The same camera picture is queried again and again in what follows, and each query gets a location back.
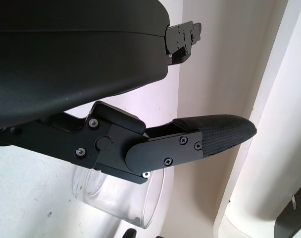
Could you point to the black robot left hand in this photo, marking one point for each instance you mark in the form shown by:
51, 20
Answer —
66, 62

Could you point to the clear plastic cup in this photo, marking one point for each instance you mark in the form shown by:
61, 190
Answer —
111, 198

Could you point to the small black round object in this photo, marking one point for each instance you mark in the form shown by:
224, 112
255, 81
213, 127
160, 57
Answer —
129, 234

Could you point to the black angular object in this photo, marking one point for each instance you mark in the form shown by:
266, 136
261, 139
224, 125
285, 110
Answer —
295, 220

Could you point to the white round post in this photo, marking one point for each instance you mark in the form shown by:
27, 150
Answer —
264, 148

